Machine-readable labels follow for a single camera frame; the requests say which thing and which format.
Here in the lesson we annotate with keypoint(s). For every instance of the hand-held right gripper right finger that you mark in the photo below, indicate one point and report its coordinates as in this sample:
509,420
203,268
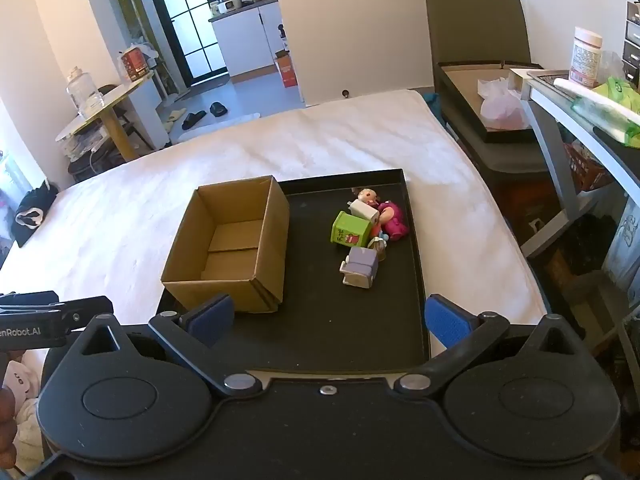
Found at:
445,325

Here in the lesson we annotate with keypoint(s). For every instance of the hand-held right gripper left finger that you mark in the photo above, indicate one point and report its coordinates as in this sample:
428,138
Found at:
215,317

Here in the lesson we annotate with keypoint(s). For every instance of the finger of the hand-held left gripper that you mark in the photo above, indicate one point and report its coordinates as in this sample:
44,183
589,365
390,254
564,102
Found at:
90,312

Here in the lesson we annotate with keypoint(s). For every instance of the brown cardboard box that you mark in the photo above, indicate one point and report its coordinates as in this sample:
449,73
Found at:
270,240

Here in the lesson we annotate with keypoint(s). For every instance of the brown cupcake toy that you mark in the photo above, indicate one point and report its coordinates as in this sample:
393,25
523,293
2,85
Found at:
378,247

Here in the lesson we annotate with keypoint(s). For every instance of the purple toy sofa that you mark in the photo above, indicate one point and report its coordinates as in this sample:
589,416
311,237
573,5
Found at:
362,260

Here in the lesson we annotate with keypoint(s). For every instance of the small blue red toy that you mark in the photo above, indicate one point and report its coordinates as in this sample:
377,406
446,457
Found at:
384,235

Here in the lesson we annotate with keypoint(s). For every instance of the black tray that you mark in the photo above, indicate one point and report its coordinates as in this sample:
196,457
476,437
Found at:
325,320

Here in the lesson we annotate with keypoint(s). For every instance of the pink round toy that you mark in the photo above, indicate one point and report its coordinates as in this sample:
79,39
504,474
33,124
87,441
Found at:
394,220

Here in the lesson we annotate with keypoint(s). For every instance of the green hexagonal toy block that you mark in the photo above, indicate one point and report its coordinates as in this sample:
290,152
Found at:
347,232

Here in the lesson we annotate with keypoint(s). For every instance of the person's left hand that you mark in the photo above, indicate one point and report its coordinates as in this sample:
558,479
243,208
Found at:
6,425

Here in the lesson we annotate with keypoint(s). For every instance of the pale printed cloth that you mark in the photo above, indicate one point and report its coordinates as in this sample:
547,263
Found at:
27,410

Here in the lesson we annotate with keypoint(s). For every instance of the black and white cloth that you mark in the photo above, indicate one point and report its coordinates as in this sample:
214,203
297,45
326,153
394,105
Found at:
32,210

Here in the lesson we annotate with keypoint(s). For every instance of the white toy block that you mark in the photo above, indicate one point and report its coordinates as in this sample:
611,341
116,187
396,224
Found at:
364,210

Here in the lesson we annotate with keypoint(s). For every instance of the black round table base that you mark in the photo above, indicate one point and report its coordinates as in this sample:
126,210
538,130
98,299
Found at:
95,167

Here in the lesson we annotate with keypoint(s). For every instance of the small brown-haired doll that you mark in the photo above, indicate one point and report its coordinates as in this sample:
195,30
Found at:
367,194

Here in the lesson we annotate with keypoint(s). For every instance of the round table yellow leg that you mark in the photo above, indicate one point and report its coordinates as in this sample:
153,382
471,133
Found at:
120,135

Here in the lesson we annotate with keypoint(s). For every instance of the white desk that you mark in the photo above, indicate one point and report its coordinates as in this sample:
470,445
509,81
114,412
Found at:
555,160

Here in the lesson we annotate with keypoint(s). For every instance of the black slipper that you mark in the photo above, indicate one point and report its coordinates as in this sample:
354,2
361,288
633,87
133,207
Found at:
192,120
218,108

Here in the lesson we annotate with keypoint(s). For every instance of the beige slipper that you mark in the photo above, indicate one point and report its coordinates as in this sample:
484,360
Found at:
175,115

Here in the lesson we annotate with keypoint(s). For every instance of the red basket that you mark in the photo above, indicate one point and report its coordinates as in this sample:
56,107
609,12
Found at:
590,167

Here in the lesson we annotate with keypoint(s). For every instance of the clear glass jar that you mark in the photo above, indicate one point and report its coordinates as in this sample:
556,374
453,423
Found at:
82,90

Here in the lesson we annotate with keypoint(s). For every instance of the pale plastic bag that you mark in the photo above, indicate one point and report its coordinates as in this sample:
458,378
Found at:
502,105

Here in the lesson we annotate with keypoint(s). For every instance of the red can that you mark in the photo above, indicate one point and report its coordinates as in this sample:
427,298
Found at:
134,64

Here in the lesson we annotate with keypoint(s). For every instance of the orange carton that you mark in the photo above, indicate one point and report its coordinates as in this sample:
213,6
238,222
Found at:
287,70

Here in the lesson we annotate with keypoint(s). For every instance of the clear green wipes pack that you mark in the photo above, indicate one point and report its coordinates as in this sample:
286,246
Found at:
605,117

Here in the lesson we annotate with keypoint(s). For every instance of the white kitchen cabinet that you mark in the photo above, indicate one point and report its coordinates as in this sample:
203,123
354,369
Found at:
245,40

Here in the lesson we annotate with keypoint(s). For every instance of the green packet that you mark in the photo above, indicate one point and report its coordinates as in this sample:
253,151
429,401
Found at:
620,92

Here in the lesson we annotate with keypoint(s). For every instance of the black framed glass door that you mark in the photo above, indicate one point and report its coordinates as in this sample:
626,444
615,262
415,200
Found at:
185,20

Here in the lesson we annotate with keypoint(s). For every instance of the olive chair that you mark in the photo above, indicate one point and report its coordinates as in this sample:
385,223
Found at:
475,25

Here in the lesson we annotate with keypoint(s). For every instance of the white jar pink lid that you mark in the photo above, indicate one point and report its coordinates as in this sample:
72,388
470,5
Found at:
586,57

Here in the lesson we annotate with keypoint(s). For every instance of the white rice cooker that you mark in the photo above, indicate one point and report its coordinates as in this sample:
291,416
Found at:
229,5

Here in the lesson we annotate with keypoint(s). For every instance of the black drawer unit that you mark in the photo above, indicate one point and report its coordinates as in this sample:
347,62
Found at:
632,45

